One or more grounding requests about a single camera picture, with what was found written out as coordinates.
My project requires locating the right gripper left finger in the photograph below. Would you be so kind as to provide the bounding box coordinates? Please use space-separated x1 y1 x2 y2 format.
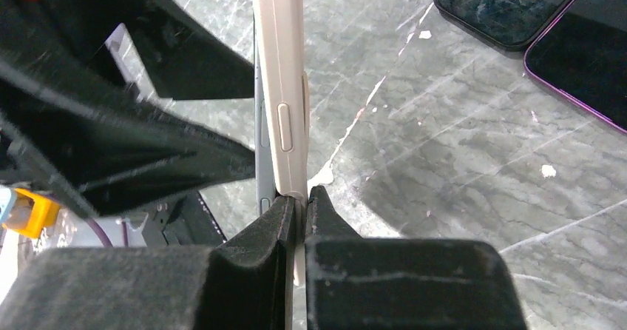
1 197 296 329

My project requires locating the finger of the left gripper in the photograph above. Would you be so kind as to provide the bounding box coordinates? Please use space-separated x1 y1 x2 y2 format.
120 0 255 100

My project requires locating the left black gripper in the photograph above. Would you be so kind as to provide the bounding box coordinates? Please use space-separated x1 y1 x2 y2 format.
1 0 255 218

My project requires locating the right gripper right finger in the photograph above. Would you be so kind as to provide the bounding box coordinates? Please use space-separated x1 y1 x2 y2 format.
305 186 527 329

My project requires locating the bare black phone removed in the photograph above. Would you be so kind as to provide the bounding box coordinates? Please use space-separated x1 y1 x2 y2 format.
433 0 571 51

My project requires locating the purple bare phone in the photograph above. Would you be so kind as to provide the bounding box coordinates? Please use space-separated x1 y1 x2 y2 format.
523 0 626 132

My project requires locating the blue-grey bare phone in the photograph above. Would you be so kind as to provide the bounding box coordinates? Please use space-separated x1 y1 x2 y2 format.
253 27 277 215

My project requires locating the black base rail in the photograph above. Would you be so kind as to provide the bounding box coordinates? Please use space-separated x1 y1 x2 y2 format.
142 192 227 248

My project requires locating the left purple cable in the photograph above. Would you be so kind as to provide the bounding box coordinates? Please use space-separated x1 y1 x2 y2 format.
85 217 131 249

